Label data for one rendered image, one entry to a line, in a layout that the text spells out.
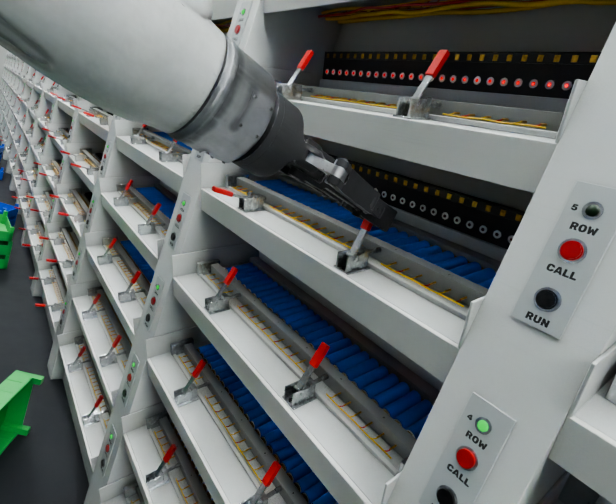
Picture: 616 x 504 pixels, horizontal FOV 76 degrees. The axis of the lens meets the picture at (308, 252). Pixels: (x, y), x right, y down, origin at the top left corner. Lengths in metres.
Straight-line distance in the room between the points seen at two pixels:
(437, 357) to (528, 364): 0.09
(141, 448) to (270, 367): 0.49
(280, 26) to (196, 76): 0.61
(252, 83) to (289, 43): 0.58
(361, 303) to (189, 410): 0.47
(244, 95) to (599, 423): 0.36
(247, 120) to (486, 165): 0.24
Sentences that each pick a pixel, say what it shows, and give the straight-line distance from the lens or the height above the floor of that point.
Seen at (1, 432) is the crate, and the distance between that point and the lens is 1.60.
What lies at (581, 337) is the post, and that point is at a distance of 0.37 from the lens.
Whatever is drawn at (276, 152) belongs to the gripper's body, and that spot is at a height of 1.04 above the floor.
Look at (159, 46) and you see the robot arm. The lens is 0.29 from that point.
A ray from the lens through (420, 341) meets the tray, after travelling 0.43.
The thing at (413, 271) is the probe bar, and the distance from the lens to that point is 0.51.
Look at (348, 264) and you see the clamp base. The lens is 0.49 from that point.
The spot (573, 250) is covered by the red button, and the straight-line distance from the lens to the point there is 0.37.
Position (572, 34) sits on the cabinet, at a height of 1.33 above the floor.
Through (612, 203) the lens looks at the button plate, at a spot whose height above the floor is 1.10.
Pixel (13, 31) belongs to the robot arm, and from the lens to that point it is 0.30.
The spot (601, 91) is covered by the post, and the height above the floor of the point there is 1.18.
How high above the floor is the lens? 1.04
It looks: 10 degrees down
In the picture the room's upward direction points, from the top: 21 degrees clockwise
